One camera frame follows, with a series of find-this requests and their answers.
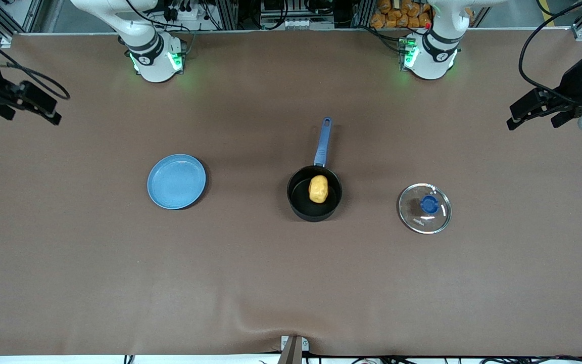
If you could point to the brown table mat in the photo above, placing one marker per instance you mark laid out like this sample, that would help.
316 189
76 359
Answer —
271 278

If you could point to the white power strip with plugs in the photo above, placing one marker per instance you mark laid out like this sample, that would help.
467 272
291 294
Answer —
185 11

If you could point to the glass lid with blue knob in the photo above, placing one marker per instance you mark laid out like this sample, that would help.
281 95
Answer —
429 205

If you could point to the blue round plate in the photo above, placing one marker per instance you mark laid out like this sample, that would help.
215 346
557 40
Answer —
177 182

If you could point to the yellow potato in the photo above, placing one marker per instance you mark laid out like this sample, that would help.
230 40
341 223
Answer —
318 189

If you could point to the aluminium rack with electronics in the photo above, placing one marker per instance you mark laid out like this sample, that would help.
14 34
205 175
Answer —
291 23

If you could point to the metal camera stand post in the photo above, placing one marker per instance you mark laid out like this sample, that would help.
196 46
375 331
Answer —
293 350

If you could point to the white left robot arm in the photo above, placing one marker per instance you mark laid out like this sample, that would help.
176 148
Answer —
432 55

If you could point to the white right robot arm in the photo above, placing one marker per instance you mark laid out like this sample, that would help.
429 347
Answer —
152 60

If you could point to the bag of orange items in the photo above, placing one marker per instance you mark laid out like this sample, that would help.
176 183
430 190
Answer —
397 15

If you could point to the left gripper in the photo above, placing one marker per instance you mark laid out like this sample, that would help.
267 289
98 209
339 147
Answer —
575 82

